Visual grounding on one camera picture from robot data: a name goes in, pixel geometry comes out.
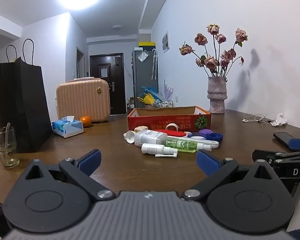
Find green spray bottle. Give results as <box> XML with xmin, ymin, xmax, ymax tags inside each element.
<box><xmin>165</xmin><ymin>139</ymin><xmax>212</xmax><ymax>153</ymax></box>

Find dark brown entrance door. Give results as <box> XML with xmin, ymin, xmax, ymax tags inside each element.
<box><xmin>89</xmin><ymin>53</ymin><xmax>127</xmax><ymax>116</ymax></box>

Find blue ribbed lid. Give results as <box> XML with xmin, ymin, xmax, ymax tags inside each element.
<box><xmin>206</xmin><ymin>132</ymin><xmax>224</xmax><ymax>142</ymax></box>

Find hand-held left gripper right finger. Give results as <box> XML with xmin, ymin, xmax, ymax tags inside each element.
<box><xmin>182</xmin><ymin>149</ymin><xmax>282</xmax><ymax>202</ymax></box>

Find white bottle cap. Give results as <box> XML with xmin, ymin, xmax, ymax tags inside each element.
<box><xmin>123</xmin><ymin>131</ymin><xmax>136</xmax><ymax>144</ymax></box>

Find white wired earphones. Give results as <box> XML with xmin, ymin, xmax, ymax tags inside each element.
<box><xmin>242</xmin><ymin>113</ymin><xmax>276</xmax><ymax>123</ymax></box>

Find blue and white tissue pack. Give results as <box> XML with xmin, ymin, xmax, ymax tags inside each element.
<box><xmin>51</xmin><ymin>116</ymin><xmax>84</xmax><ymax>138</ymax></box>

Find purple wall sticker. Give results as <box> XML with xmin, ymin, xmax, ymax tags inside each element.
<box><xmin>164</xmin><ymin>79</ymin><xmax>174</xmax><ymax>102</ymax></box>

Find pink ribbed suitcase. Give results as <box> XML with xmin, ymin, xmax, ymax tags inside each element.
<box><xmin>56</xmin><ymin>78</ymin><xmax>111</xmax><ymax>123</ymax></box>

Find white plastic bottle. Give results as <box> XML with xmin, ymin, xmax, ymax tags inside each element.
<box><xmin>135</xmin><ymin>129</ymin><xmax>168</xmax><ymax>146</ymax></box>

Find black paper bag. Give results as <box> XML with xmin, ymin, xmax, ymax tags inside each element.
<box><xmin>0</xmin><ymin>39</ymin><xmax>53</xmax><ymax>154</ymax></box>

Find crumpled white tissue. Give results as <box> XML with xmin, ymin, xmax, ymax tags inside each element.
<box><xmin>270</xmin><ymin>113</ymin><xmax>288</xmax><ymax>126</ymax></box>

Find grey refrigerator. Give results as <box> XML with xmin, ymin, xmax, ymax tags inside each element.
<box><xmin>132</xmin><ymin>50</ymin><xmax>159</xmax><ymax>108</ymax></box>

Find pink ceramic vase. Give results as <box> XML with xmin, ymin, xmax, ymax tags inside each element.
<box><xmin>207</xmin><ymin>76</ymin><xmax>227</xmax><ymax>114</ymax></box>

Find white nasal spray bottle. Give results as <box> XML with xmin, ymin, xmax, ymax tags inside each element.
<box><xmin>141</xmin><ymin>143</ymin><xmax>178</xmax><ymax>158</ymax></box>

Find black phone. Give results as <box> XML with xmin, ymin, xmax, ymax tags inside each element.
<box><xmin>273</xmin><ymin>132</ymin><xmax>296</xmax><ymax>148</ymax></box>

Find folded umbrella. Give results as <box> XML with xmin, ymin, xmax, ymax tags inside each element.
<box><xmin>151</xmin><ymin>49</ymin><xmax>157</xmax><ymax>81</ymax></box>

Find glass cup with straw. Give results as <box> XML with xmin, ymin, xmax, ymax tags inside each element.
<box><xmin>0</xmin><ymin>123</ymin><xmax>20</xmax><ymax>168</ymax></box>

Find framed wall picture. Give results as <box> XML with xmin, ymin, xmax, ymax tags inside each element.
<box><xmin>162</xmin><ymin>31</ymin><xmax>170</xmax><ymax>53</ymax></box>

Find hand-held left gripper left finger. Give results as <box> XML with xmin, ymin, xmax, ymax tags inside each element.
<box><xmin>19</xmin><ymin>149</ymin><xmax>116</xmax><ymax>201</ymax></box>

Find dried pink roses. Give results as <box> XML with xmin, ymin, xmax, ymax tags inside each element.
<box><xmin>179</xmin><ymin>24</ymin><xmax>248</xmax><ymax>78</ymax></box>

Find red cardboard box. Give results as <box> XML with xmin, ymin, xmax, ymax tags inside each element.
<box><xmin>127</xmin><ymin>106</ymin><xmax>212</xmax><ymax>133</ymax></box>

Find small rack with bottles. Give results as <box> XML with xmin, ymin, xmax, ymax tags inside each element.
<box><xmin>154</xmin><ymin>99</ymin><xmax>174</xmax><ymax>108</ymax></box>

